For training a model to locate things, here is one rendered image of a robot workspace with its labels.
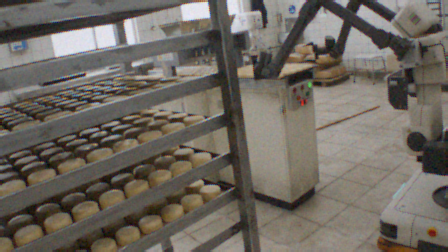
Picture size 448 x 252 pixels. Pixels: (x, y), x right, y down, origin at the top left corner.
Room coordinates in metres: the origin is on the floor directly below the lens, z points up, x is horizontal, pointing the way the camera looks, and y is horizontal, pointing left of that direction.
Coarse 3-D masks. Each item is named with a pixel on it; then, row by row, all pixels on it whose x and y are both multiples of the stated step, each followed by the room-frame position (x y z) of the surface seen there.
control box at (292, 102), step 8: (288, 88) 2.03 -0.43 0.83; (296, 88) 2.06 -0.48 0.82; (304, 88) 2.11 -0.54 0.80; (312, 88) 2.17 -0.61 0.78; (288, 96) 2.04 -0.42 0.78; (296, 96) 2.06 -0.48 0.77; (304, 96) 2.11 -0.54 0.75; (312, 96) 2.17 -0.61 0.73; (288, 104) 2.04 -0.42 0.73; (296, 104) 2.05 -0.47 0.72; (304, 104) 2.10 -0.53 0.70
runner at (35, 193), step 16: (192, 128) 0.69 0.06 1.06; (208, 128) 0.72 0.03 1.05; (144, 144) 0.62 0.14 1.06; (160, 144) 0.64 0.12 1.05; (176, 144) 0.66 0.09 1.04; (112, 160) 0.57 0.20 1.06; (128, 160) 0.59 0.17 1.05; (64, 176) 0.52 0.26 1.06; (80, 176) 0.53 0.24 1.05; (96, 176) 0.55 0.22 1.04; (16, 192) 0.46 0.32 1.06; (32, 192) 0.48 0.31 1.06; (48, 192) 0.49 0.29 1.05; (0, 208) 0.44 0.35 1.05; (16, 208) 0.46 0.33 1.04
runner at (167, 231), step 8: (232, 192) 0.74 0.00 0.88; (216, 200) 0.71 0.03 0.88; (224, 200) 0.72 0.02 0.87; (232, 200) 0.74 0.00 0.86; (200, 208) 0.68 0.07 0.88; (208, 208) 0.69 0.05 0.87; (216, 208) 0.71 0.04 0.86; (184, 216) 0.65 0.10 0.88; (192, 216) 0.66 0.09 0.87; (200, 216) 0.68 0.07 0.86; (168, 224) 0.63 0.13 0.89; (176, 224) 0.64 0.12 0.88; (184, 224) 0.65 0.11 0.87; (152, 232) 0.60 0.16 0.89; (160, 232) 0.61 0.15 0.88; (168, 232) 0.62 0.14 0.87; (176, 232) 0.63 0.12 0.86; (144, 240) 0.59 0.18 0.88; (152, 240) 0.60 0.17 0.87; (160, 240) 0.61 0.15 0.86; (128, 248) 0.56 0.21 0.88; (136, 248) 0.57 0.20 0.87; (144, 248) 0.58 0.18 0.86
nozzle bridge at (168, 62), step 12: (240, 36) 2.89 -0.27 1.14; (192, 48) 2.61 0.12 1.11; (204, 48) 2.68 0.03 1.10; (240, 48) 2.85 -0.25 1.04; (156, 60) 2.63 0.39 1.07; (168, 60) 2.51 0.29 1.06; (180, 60) 2.43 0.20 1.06; (192, 60) 2.54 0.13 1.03; (240, 60) 2.94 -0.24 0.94; (168, 72) 2.53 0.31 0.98
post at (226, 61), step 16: (208, 0) 0.74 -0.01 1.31; (224, 0) 0.74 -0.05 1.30; (224, 16) 0.73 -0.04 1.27; (224, 32) 0.73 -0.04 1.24; (224, 48) 0.73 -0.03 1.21; (224, 64) 0.73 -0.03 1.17; (224, 80) 0.73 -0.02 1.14; (224, 96) 0.74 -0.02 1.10; (240, 96) 0.74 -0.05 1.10; (224, 112) 0.75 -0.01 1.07; (240, 112) 0.74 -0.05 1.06; (240, 128) 0.73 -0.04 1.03; (240, 144) 0.73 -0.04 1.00; (240, 160) 0.73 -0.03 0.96; (240, 176) 0.73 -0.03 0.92; (240, 192) 0.74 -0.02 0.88; (240, 208) 0.74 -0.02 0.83; (256, 224) 0.74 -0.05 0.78; (256, 240) 0.74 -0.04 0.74
